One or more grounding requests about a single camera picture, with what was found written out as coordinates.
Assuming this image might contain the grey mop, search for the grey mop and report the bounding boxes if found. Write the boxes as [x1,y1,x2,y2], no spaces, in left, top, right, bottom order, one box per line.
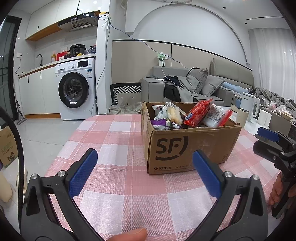
[15,100,27,126]

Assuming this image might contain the white kettle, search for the white kettle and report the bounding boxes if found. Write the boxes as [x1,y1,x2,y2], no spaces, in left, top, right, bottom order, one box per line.
[240,92,260,122]

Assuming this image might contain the dark glass door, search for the dark glass door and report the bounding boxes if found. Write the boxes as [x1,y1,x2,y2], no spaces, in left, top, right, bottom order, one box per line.
[0,16,22,121]

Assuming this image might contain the white washing machine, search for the white washing machine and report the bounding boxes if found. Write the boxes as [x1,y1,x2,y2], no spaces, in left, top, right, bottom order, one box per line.
[55,57,97,120]

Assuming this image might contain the white coffee table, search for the white coffee table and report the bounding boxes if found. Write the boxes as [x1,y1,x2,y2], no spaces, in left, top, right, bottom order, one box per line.
[231,104,273,139]

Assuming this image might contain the yellow cracker packet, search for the yellow cracker packet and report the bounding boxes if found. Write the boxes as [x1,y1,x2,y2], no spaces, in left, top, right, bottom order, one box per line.
[167,103,183,124]

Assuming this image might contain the green white power strip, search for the green white power strip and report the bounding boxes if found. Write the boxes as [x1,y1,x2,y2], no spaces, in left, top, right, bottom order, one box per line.
[156,53,168,66]

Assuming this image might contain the grey sofa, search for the grey sofa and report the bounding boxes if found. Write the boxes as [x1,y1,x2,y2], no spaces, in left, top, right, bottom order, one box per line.
[142,57,255,109]

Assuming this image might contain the beige cup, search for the beige cup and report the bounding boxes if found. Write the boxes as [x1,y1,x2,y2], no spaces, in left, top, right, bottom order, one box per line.
[238,108,250,127]

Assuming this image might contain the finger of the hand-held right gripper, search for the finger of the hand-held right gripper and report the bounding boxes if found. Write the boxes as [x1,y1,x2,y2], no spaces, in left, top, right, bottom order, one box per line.
[253,139,288,164]
[257,127,289,144]

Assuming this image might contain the white kitchen counter cabinet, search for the white kitchen counter cabinet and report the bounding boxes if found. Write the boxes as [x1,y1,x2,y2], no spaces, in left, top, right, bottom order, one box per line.
[18,60,62,118]

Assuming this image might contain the pink plaid tablecloth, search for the pink plaid tablecloth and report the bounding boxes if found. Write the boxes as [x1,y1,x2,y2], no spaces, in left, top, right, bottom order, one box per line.
[44,113,284,241]

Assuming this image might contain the grey jacket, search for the grey jacket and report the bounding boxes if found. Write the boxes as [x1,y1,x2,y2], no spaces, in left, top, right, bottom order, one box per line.
[177,75,200,102]

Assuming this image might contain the red white noodle snack packet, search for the red white noodle snack packet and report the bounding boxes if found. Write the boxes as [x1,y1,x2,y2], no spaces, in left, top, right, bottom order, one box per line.
[203,104,233,127]

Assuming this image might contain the white wall cabinet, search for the white wall cabinet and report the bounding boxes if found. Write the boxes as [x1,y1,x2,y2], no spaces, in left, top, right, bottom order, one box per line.
[25,0,101,42]

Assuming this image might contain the white printed snack packet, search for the white printed snack packet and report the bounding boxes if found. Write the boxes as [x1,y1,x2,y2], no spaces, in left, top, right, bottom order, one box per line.
[151,105,169,121]

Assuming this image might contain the person's left hand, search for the person's left hand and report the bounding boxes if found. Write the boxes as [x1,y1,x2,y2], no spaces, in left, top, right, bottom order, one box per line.
[107,228,148,241]

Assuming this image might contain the brown cardboard box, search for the brown cardboard box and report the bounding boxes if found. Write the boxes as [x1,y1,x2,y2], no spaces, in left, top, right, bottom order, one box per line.
[141,101,242,175]

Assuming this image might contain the range hood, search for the range hood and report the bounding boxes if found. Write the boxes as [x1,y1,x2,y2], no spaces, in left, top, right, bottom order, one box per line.
[58,10,100,32]

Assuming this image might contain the black pressure cooker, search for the black pressure cooker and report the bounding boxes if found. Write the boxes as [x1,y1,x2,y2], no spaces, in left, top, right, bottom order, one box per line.
[69,44,86,56]

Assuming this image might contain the beige slipper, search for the beige slipper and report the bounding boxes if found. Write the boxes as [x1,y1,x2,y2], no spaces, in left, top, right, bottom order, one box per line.
[16,169,28,195]

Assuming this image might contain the black clothing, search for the black clothing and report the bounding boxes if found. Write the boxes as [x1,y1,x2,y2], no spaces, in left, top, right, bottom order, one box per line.
[164,75,183,102]

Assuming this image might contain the white paper roll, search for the white paper roll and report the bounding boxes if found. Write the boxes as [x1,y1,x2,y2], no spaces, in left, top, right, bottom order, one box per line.
[257,109,272,128]

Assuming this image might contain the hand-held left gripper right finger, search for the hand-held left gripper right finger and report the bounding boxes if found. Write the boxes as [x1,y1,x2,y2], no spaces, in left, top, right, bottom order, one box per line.
[185,149,275,241]

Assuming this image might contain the cardboard box with cat print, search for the cardboard box with cat print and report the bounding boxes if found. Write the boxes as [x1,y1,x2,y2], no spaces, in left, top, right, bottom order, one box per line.
[0,126,19,168]

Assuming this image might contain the grey floor cloth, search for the grey floor cloth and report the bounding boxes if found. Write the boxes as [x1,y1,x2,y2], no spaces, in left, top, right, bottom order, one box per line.
[107,102,142,115]

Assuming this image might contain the grey blanket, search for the grey blanket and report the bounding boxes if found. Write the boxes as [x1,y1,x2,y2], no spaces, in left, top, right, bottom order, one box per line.
[247,86,296,114]

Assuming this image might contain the person's right hand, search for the person's right hand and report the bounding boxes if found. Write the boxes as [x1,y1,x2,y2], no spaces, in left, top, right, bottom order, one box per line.
[269,173,283,206]

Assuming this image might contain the white curtain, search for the white curtain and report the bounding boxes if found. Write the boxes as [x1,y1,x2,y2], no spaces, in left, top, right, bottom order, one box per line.
[248,28,296,98]

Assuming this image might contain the large red snack packet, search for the large red snack packet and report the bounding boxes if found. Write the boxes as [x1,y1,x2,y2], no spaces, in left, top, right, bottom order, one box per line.
[184,100,213,127]

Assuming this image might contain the grey pillow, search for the grey pillow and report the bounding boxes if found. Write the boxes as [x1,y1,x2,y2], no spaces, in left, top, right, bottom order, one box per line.
[186,68,208,93]
[200,75,226,97]

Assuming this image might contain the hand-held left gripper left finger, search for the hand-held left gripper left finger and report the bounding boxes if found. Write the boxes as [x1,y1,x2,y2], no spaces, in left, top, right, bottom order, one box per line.
[20,148,102,241]

